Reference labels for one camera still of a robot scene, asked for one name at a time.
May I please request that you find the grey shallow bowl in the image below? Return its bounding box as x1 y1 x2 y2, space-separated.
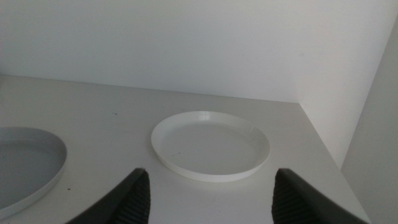
0 126 68 220

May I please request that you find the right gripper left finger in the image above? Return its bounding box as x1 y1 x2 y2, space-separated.
65 167 152 224

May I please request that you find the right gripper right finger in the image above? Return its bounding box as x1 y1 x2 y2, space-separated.
271 168 371 224

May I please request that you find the white shallow bowl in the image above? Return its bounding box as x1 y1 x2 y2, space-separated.
150 111 271 183

